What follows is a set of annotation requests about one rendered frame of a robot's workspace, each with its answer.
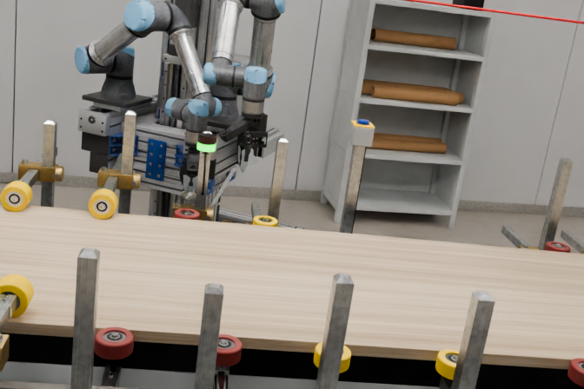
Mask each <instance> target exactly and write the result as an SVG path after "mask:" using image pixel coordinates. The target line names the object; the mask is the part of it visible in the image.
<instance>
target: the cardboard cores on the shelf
mask: <svg viewBox="0 0 584 389"><path fill-rule="evenodd" d="M370 39H372V40H373V41H377V42H385V43H399V44H407V45H414V46H422V47H429V48H437V49H451V50H454V49H455V46H456V39H455V38H454V37H446V36H433V35H425V34H418V33H411V32H403V31H396V30H382V29H371V34H370ZM362 94H365V95H371V96H372V97H374V98H383V99H392V100H401V101H410V102H425V103H434V104H443V105H452V106H457V104H458V103H459V104H462V102H463V93H460V92H453V90H452V89H447V88H441V87H433V86H425V85H416V84H408V83H399V82H384V81H376V80H368V79H363V83H362ZM366 148H375V149H387V150H400V151H412V152H424V153H436V154H445V153H446V152H447V144H446V143H442V140H441V138H431V137H422V136H412V135H394V134H384V133H374V138H373V143H372V147H366Z"/></svg>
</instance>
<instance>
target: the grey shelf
mask: <svg viewBox="0 0 584 389"><path fill-rule="evenodd" d="M462 14H463V15H462ZM497 16H498V14H495V13H490V12H486V11H478V10H465V9H461V8H456V7H450V6H444V5H437V4H431V3H418V2H413V3H411V2H408V1H404V0H350V4H349V9H348V21H347V26H346V32H345V38H344V44H343V50H342V60H341V67H340V73H339V78H338V84H337V91H336V96H335V107H334V113H333V119H332V125H331V130H330V137H329V143H328V153H327V160H326V165H325V171H324V177H323V183H322V194H321V199H320V203H327V199H328V201H329V202H330V203H331V205H332V206H333V208H334V209H335V218H334V223H341V218H342V210H343V205H344V200H345V194H346V188H347V183H348V172H349V167H350V162H351V156H352V150H353V145H351V143H350V142H349V140H348V135H349V129H350V123H351V121H357V120H359V119H363V120H368V121H369V122H371V123H372V124H373V125H374V126H375V133H384V134H394V135H412V136H422V137H431V138H441V140H442V143H446V144H447V152H446V153H445V154H436V153H424V152H412V151H400V150H387V149H375V148H366V154H365V159H364V164H363V170H362V180H361V186H360V191H359V196H358V202H357V207H356V210H364V211H380V212H395V213H411V214H440V215H448V222H447V228H448V229H454V224H455V217H456V213H457V208H458V204H459V200H460V196H461V188H462V183H463V179H464V175H465V171H466V166H467V162H468V154H469V150H470V145H471V141H472V137H473V133H474V128H475V120H476V117H477V112H478V108H479V103H480V99H481V92H482V87H483V83H484V78H485V74H486V69H487V66H488V58H489V53H490V49H491V44H492V41H493V36H494V28H495V24H496V19H497ZM461 19H462V20H461ZM371 29H382V30H396V31H403V32H411V33H418V34H425V35H433V36H446V37H454V38H455V39H456V45H457V47H456V46H455V49H454V50H451V49H437V48H429V47H422V46H414V45H407V44H399V43H385V42H377V41H373V40H372V39H370V34H371ZM459 32H460V34H459ZM458 37H459V38H458ZM457 41H458V42H457ZM453 64H454V65H453ZM452 68H453V69H452ZM451 72H452V74H451ZM450 77H451V78H450ZM363 79H368V80H376V81H384V82H399V83H408V84H416V85H425V86H433V87H441V88H447V89H452V90H453V92H460V93H463V102H462V104H459V103H458V104H457V106H452V105H443V104H434V103H425V102H410V101H401V100H392V99H383V98H374V97H372V96H371V95H365V94H362V83H363ZM448 86H449V87H448ZM443 113H444V114H443ZM442 117H443V119H442ZM441 122H442V123H441ZM440 131H441V132H440ZM433 167H434V168H433ZM432 171H433V173H432ZM431 175H432V177H431ZM430 180H431V181H430ZM429 185H430V186H429Z"/></svg>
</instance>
